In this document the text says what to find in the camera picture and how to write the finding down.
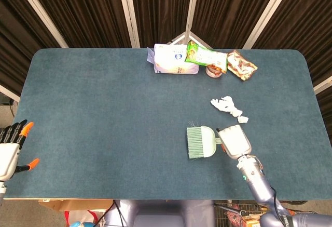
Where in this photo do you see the red and white bag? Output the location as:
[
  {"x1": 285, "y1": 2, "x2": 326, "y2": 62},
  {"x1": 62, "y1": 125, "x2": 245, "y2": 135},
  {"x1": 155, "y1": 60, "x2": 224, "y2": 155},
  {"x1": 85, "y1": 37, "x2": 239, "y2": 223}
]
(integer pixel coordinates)
[{"x1": 64, "y1": 209, "x2": 105, "y2": 227}]

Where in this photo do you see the red snack bag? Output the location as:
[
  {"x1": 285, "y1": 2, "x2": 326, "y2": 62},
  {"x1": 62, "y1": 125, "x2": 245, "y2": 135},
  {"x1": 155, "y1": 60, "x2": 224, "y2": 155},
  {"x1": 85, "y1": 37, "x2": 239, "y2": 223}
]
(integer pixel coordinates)
[{"x1": 225, "y1": 210, "x2": 245, "y2": 227}]

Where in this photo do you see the large crumpled white paper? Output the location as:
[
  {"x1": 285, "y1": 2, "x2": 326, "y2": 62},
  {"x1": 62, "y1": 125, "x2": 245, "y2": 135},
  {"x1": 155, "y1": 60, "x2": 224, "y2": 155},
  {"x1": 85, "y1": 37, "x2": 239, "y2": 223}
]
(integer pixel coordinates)
[{"x1": 210, "y1": 96, "x2": 236, "y2": 114}]

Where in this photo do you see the small round can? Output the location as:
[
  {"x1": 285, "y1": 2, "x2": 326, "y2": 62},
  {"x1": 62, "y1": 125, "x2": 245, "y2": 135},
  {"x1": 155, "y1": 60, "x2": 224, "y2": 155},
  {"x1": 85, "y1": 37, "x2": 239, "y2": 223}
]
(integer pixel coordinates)
[{"x1": 205, "y1": 64, "x2": 224, "y2": 78}]

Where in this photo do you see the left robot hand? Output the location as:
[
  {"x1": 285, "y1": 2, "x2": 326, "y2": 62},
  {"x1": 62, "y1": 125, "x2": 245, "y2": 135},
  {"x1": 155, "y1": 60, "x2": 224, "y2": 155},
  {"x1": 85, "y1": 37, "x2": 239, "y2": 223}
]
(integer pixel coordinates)
[{"x1": 0, "y1": 119, "x2": 40, "y2": 182}]

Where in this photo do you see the white screen frame post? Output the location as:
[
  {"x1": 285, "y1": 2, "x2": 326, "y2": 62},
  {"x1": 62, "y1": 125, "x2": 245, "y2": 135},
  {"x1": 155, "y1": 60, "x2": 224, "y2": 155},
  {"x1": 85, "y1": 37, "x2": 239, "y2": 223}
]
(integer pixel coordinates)
[
  {"x1": 116, "y1": 0, "x2": 141, "y2": 49},
  {"x1": 11, "y1": 0, "x2": 68, "y2": 48},
  {"x1": 313, "y1": 75, "x2": 332, "y2": 94},
  {"x1": 243, "y1": 0, "x2": 295, "y2": 50},
  {"x1": 184, "y1": 0, "x2": 203, "y2": 43},
  {"x1": 0, "y1": 84, "x2": 21, "y2": 102}
]

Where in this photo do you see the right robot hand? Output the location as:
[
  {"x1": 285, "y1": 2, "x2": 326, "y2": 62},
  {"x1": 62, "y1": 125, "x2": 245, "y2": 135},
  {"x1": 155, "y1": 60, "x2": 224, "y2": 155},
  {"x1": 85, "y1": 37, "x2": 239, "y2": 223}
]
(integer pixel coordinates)
[{"x1": 216, "y1": 124, "x2": 253, "y2": 160}]

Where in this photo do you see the dark brown curtain panel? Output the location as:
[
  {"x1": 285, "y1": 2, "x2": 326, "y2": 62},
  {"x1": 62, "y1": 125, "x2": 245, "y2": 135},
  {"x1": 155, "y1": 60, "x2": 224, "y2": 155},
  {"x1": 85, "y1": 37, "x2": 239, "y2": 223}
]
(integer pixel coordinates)
[
  {"x1": 254, "y1": 0, "x2": 332, "y2": 124},
  {"x1": 0, "y1": 0, "x2": 64, "y2": 98},
  {"x1": 24, "y1": 0, "x2": 132, "y2": 49},
  {"x1": 191, "y1": 0, "x2": 282, "y2": 50},
  {"x1": 129, "y1": 0, "x2": 194, "y2": 49}
]

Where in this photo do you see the wire mesh basket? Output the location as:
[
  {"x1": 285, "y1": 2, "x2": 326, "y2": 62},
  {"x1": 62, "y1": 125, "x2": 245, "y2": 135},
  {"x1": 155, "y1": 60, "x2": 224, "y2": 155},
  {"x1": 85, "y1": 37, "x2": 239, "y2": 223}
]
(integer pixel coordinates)
[{"x1": 213, "y1": 200, "x2": 263, "y2": 227}]

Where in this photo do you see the white flour bag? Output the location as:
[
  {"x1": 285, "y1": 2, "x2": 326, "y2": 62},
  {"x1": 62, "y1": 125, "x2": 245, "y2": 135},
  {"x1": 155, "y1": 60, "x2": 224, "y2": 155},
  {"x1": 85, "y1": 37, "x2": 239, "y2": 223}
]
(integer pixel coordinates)
[{"x1": 146, "y1": 44, "x2": 200, "y2": 75}]

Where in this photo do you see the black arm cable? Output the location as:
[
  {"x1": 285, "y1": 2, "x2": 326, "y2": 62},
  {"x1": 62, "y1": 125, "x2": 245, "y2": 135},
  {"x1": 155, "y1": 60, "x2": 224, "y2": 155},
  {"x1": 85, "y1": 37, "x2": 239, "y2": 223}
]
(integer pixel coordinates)
[{"x1": 269, "y1": 186, "x2": 286, "y2": 227}]

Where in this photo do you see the teal table cover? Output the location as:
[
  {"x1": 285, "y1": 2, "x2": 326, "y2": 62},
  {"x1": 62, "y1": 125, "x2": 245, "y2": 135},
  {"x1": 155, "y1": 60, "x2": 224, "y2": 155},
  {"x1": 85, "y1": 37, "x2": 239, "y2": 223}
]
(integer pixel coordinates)
[{"x1": 1, "y1": 48, "x2": 332, "y2": 201}]

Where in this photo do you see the green noodle packet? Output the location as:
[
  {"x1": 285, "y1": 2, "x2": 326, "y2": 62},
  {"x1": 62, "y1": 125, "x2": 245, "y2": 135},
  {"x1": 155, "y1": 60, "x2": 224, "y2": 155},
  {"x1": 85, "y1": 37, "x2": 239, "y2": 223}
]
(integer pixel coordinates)
[{"x1": 184, "y1": 40, "x2": 229, "y2": 74}]

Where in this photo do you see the brown cardboard box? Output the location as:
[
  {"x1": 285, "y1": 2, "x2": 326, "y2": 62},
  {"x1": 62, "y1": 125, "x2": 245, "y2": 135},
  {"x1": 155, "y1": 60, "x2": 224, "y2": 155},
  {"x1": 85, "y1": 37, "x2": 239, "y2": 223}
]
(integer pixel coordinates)
[{"x1": 38, "y1": 198, "x2": 115, "y2": 212}]

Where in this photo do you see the orange carton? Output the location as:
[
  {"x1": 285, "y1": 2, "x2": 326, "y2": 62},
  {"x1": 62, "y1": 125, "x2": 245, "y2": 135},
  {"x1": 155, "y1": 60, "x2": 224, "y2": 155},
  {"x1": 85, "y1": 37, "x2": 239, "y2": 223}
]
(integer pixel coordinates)
[{"x1": 242, "y1": 215, "x2": 263, "y2": 227}]

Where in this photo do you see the black torso cable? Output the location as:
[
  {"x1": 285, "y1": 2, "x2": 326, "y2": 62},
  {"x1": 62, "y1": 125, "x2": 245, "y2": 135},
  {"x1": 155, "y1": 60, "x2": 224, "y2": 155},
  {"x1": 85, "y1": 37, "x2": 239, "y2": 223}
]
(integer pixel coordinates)
[{"x1": 112, "y1": 199, "x2": 128, "y2": 227}]

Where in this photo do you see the mint green hand brush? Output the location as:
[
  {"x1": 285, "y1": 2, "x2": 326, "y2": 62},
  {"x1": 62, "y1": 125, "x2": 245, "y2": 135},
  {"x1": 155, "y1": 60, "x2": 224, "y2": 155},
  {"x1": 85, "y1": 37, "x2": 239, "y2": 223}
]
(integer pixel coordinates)
[{"x1": 186, "y1": 119, "x2": 223, "y2": 159}]

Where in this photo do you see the white triangular screen foot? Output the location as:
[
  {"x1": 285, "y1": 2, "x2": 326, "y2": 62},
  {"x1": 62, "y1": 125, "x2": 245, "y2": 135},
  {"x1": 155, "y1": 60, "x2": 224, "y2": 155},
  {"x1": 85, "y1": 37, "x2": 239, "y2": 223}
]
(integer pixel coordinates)
[{"x1": 170, "y1": 31, "x2": 214, "y2": 50}]

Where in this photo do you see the purple-grey robot torso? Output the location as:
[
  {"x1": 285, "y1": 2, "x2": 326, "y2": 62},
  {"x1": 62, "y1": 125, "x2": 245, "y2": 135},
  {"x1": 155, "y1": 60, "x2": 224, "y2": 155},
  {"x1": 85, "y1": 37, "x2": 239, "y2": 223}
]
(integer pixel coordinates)
[{"x1": 103, "y1": 199, "x2": 216, "y2": 227}]

